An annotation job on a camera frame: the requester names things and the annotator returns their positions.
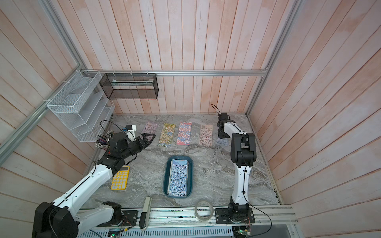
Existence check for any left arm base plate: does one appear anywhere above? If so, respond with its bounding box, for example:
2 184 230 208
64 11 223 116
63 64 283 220
97 210 138 227

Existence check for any red blue cat sticker sheet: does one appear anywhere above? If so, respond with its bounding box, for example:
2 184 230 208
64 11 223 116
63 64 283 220
176 122 192 146

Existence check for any black mesh wall basket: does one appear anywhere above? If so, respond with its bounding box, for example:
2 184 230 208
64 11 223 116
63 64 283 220
100 72 159 100

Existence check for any teal storage box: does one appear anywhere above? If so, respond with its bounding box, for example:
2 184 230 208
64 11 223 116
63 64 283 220
163 156 193 198

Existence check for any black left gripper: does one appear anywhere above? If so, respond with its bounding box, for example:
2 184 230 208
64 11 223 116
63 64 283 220
121 133 156 159

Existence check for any grey stapler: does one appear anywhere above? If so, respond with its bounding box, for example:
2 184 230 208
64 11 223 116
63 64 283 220
139 196 152 231

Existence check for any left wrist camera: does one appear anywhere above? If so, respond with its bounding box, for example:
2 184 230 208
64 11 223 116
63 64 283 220
124 125 137 142

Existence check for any yellow calculator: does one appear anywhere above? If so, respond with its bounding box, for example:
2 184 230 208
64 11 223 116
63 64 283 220
110 166 130 191

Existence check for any pastel sticker sheet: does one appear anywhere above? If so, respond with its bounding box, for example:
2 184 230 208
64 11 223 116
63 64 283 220
199 125 213 147

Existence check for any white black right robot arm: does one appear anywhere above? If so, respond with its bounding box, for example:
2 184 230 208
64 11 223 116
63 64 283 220
217 113 257 222

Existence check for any colourful small sticker sheet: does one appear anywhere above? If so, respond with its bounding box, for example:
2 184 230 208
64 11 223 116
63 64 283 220
158 123 176 148

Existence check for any light blue sticker sheet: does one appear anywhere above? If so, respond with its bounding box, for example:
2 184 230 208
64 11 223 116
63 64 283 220
216 138 229 146

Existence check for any white mesh wall shelf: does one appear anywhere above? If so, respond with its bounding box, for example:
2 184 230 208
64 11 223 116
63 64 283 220
48 70 115 142

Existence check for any pink sticker sheet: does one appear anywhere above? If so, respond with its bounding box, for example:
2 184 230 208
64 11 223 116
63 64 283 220
142 122 158 134

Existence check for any clear tape roll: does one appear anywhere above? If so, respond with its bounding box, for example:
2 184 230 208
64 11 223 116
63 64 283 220
194 199 214 222

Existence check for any red pencil cup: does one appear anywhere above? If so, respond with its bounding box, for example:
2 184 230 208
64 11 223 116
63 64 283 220
95 130 115 150

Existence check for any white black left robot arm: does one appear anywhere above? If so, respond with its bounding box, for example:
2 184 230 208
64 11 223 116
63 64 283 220
32 132 156 238

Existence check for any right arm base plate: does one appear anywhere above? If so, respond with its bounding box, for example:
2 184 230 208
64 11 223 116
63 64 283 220
214 208 256 224

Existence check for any dark blue sticker sheet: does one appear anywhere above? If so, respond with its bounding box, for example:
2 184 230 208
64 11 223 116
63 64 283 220
168 159 189 197

